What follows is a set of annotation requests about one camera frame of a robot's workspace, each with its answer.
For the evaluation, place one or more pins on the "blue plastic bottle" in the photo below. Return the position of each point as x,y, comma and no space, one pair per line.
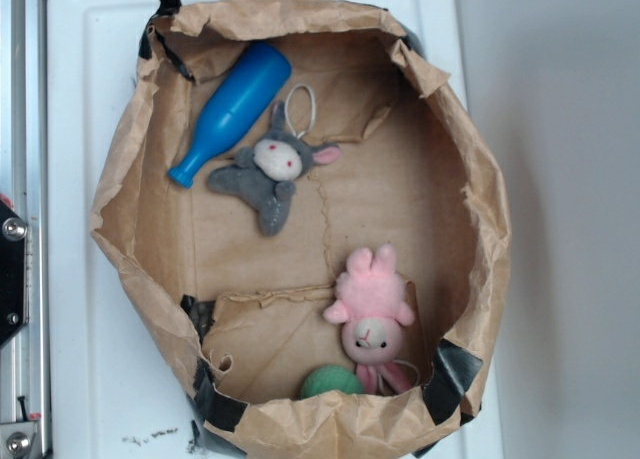
234,107

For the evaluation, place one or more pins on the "brown paper bag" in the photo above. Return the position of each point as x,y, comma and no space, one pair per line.
237,314

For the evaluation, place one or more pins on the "grey plush donkey toy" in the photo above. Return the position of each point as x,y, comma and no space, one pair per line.
264,175

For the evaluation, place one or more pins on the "pink plush sheep toy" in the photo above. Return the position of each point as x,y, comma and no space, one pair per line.
370,306

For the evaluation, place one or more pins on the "green ball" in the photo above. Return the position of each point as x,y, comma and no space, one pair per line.
330,378

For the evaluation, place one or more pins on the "white plastic tray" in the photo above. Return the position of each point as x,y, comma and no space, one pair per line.
113,394

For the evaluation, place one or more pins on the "black metal bracket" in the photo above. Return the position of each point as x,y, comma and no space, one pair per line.
14,269

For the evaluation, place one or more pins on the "aluminium frame rail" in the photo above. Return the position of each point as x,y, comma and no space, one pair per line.
26,430

